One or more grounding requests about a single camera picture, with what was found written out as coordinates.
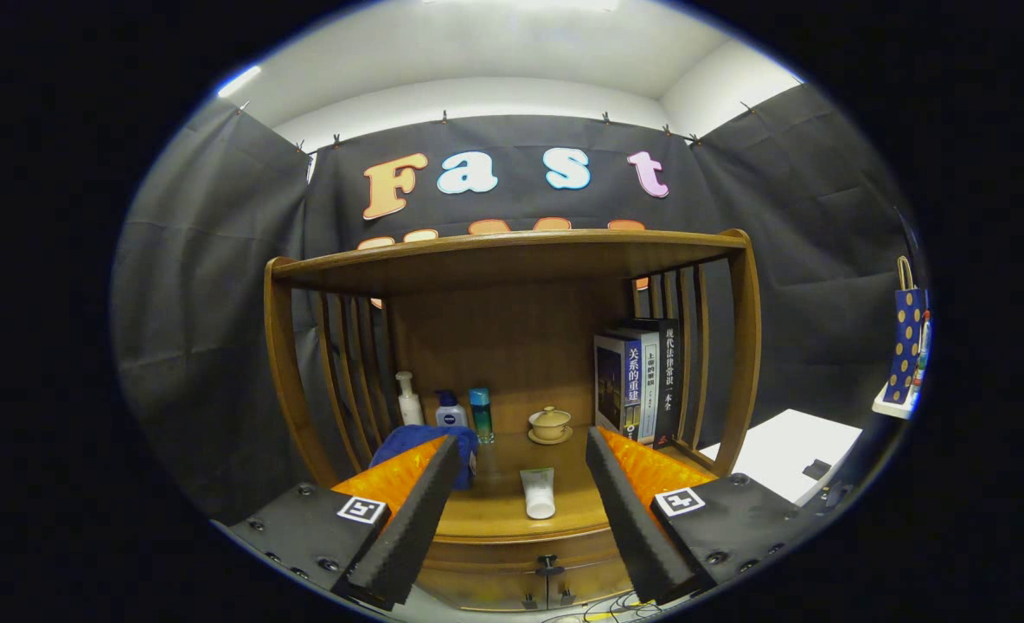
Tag blue spine book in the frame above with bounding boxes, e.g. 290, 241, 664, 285
593, 333, 643, 442

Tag wooden countertop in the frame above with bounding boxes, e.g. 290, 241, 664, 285
330, 424, 720, 542

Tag ceiling light strip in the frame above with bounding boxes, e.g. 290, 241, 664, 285
218, 65, 264, 99

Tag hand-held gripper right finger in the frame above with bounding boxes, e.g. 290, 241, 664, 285
586, 427, 824, 605

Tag white side table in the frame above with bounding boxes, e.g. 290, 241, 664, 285
873, 381, 924, 421

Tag white pump bottle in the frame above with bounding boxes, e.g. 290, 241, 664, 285
394, 371, 425, 427

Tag black backdrop cloth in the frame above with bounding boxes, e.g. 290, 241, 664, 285
112, 82, 924, 524

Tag blue polka dot gift bag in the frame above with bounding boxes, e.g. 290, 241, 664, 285
882, 256, 926, 406

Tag black spine book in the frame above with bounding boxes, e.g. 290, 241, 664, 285
642, 318, 682, 449

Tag wooden drawer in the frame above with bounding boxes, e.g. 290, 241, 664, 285
426, 530, 630, 581

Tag blue folded towel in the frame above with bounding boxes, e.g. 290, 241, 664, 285
369, 424, 480, 491

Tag teal bottle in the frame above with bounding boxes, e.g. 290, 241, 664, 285
469, 388, 495, 445

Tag wooden cabinet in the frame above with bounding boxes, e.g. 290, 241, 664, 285
264, 228, 762, 613

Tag wooden cabinet door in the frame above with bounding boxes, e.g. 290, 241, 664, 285
417, 567, 549, 611
547, 558, 643, 607

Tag white box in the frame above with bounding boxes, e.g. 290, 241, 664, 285
701, 408, 863, 505

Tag beige lidded teacup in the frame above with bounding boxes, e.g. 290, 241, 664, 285
527, 405, 574, 446

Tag floor cables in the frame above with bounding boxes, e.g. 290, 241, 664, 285
542, 588, 677, 623

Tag white bottle blue cap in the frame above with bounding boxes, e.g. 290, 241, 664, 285
435, 389, 468, 428

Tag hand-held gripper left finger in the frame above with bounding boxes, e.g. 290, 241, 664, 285
214, 433, 462, 612

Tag white green cream tube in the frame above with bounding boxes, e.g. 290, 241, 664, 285
519, 467, 558, 520

